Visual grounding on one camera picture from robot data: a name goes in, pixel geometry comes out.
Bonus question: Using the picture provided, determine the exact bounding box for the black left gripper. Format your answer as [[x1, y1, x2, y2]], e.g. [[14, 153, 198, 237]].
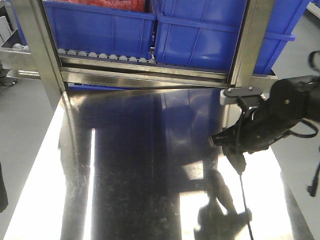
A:
[[0, 166, 8, 213]]

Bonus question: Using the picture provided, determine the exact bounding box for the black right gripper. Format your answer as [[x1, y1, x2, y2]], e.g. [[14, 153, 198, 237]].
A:
[[209, 75, 320, 155]]

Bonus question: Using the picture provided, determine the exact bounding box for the grey brake pad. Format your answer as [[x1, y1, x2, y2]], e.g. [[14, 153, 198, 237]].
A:
[[226, 153, 247, 175]]

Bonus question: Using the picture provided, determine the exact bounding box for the right blue plastic crate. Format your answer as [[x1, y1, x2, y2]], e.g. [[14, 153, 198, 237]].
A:
[[154, 0, 309, 75]]

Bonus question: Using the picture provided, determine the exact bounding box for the blue plastic crate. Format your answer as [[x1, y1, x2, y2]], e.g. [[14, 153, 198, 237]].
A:
[[154, 0, 309, 75], [43, 0, 158, 58]]

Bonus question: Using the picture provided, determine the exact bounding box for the stainless steel roller rack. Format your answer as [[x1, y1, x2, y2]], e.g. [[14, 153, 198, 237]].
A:
[[0, 0, 276, 108]]

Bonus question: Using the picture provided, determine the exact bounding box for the left blue plastic crate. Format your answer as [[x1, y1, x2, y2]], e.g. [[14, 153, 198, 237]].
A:
[[43, 0, 158, 58]]

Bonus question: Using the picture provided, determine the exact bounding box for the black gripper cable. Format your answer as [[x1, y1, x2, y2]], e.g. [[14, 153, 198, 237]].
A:
[[234, 107, 255, 240]]

